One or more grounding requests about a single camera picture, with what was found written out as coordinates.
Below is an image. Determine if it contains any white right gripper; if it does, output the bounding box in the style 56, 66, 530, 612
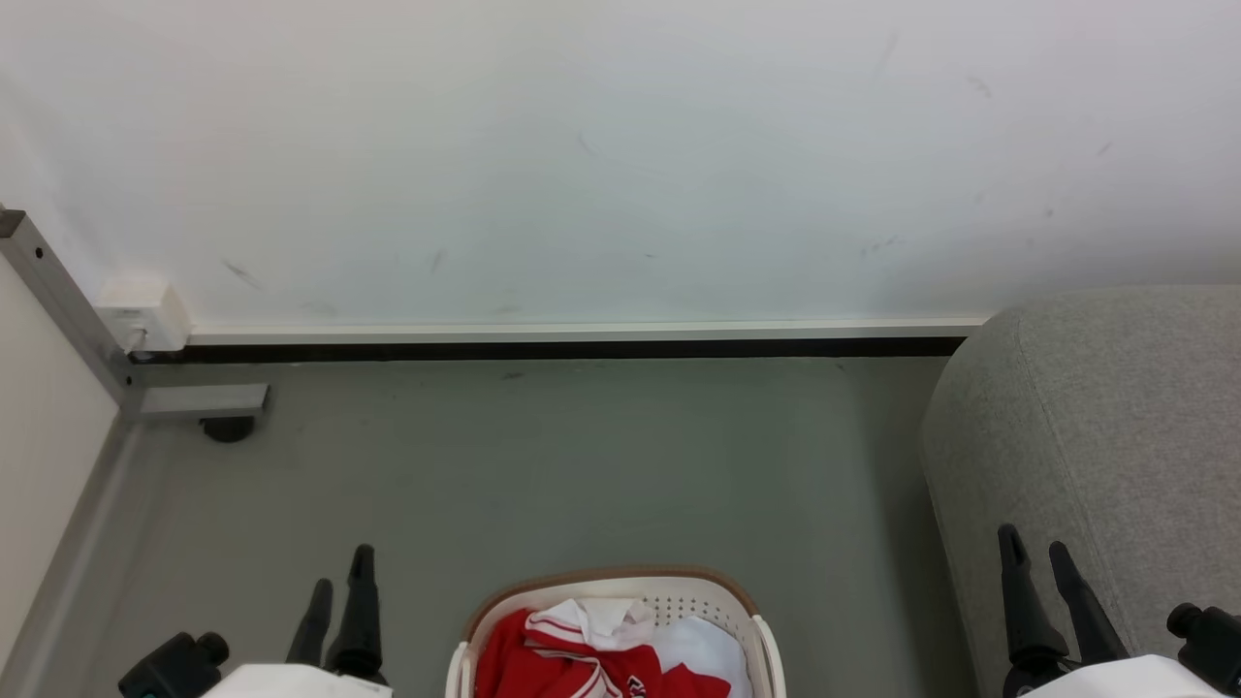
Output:
998, 523, 1234, 698

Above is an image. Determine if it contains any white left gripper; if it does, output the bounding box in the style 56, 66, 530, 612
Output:
199, 544, 394, 698

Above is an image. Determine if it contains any red white striped jersey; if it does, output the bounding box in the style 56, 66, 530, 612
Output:
474, 608, 733, 698

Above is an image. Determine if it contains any white garment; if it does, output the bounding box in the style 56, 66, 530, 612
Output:
652, 615, 753, 698

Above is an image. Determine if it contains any grey fabric ottoman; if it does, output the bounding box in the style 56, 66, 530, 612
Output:
919, 285, 1241, 698

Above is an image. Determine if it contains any beige partition panel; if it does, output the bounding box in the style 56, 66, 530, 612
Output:
0, 257, 121, 646

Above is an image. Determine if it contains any white laundry basket brown rim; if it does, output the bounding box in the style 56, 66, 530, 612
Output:
445, 566, 787, 698

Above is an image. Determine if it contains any white black baseboard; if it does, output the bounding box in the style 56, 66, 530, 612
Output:
131, 315, 992, 365

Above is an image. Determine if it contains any white wall socket box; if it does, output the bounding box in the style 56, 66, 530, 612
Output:
95, 280, 192, 354

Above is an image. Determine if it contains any grey aluminium frame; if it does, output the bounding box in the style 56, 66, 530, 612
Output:
0, 206, 270, 424

